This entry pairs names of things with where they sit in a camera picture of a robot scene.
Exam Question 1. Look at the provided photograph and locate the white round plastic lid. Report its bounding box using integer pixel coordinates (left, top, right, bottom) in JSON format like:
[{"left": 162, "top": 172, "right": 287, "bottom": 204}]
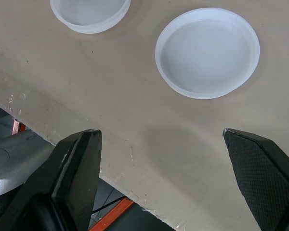
[
  {"left": 50, "top": 0, "right": 131, "bottom": 34},
  {"left": 155, "top": 7, "right": 260, "bottom": 100}
]

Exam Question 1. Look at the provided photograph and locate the robot body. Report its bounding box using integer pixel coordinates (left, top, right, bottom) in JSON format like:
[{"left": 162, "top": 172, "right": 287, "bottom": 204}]
[{"left": 0, "top": 115, "right": 57, "bottom": 218}]

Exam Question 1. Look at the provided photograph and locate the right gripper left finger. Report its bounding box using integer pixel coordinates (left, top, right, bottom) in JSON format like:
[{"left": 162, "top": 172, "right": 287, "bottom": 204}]
[{"left": 0, "top": 129, "right": 103, "bottom": 231}]

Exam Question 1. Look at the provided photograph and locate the orange metal frame bar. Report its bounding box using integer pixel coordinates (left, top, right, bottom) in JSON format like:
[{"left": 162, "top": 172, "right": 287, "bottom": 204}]
[{"left": 88, "top": 197, "right": 135, "bottom": 231}]

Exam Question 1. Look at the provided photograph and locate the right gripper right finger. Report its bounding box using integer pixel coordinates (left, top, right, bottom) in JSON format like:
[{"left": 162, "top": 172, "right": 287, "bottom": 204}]
[{"left": 223, "top": 128, "right": 289, "bottom": 231}]

